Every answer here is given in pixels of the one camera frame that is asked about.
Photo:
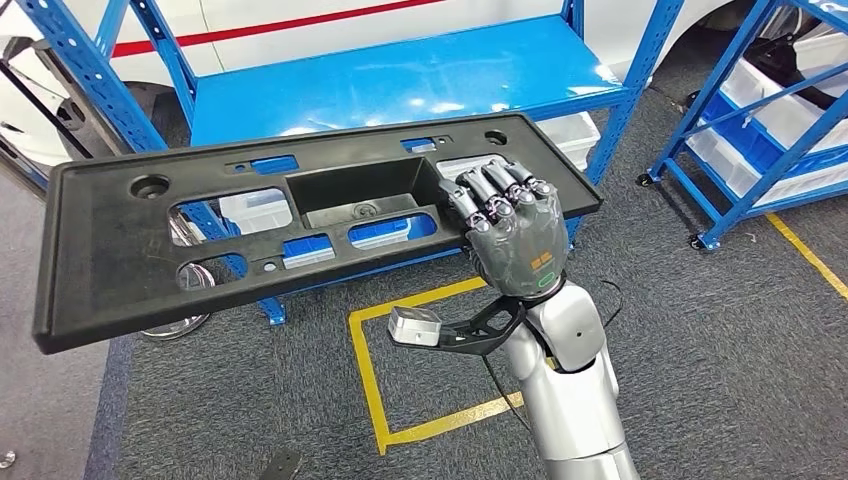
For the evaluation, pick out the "chrome base stanchion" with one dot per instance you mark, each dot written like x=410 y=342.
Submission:
x=175 y=329

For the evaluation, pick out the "white car red stripe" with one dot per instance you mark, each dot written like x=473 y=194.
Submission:
x=464 y=26

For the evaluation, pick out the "black plastic plate part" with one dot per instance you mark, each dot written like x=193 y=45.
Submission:
x=99 y=265

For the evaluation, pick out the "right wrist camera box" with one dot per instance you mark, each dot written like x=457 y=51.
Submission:
x=414 y=326

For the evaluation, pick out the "black camera bracket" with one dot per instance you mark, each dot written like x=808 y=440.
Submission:
x=464 y=341

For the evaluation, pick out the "large blue shelf rack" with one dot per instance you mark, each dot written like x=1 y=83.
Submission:
x=397 y=73

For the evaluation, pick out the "blue wheeled shelf rack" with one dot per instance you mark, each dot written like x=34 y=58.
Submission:
x=717 y=86

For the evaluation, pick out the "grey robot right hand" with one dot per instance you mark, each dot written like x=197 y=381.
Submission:
x=523 y=245

